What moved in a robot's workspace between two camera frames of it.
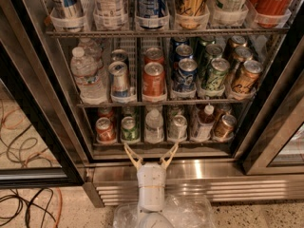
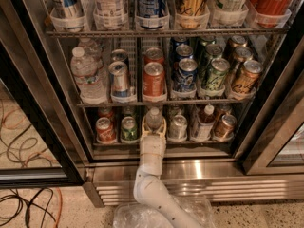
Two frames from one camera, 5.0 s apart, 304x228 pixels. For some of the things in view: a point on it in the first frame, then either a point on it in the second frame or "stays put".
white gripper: [151, 175] → [152, 146]
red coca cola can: [272, 3] stays put
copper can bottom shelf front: [224, 128] stays put
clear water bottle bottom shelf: [154, 126] stays put
